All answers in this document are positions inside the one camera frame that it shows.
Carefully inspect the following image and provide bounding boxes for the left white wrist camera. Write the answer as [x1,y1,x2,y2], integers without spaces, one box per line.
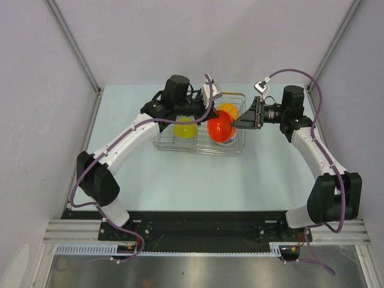
[200,80,223,109]

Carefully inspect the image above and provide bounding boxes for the white slotted cable duct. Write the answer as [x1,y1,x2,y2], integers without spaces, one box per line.
[56,243,283,256]

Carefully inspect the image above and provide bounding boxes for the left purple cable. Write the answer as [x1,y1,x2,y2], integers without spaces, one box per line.
[69,73,214,208]

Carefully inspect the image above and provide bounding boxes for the right aluminium corner post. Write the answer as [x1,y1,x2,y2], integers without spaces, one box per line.
[306,0,364,91]

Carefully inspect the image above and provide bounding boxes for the yellow green bowl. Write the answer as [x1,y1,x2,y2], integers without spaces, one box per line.
[173,116,197,139]

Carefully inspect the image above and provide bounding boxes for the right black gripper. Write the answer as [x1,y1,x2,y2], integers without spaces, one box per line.
[231,96,287,130]

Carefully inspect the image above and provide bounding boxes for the orange bottom bowl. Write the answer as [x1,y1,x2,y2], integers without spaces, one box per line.
[207,110,235,143]

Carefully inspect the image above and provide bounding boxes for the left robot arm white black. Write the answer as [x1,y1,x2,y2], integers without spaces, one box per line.
[74,75,223,240]

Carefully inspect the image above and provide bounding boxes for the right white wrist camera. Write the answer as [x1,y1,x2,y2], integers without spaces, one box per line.
[253,80,269,99]

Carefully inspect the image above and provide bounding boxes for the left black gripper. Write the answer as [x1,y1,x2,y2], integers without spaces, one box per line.
[175,92,220,126]

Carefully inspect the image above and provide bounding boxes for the left aluminium corner post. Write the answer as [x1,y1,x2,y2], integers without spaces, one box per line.
[44,0,101,94]

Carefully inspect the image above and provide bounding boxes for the orange yellow bowl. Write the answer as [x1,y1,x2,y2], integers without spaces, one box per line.
[218,103,239,119]

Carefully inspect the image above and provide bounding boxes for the metal wire dish rack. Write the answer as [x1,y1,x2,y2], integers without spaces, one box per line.
[151,122,245,155]

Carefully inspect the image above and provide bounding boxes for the aluminium frame rail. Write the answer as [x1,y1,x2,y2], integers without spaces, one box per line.
[44,220,370,245]

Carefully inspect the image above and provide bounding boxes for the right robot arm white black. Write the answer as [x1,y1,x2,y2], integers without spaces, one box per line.
[233,81,362,241]

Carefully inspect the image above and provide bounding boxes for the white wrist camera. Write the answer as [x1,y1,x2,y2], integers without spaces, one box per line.
[253,80,269,99]
[200,80,223,109]

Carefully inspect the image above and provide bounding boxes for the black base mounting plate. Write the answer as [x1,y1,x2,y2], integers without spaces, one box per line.
[61,209,313,253]

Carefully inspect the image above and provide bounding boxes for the blue white floral bowl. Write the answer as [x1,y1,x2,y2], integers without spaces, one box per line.
[217,132,238,146]

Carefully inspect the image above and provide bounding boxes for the aluminium corner post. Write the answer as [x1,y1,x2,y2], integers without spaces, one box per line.
[44,0,101,94]
[306,0,364,91]

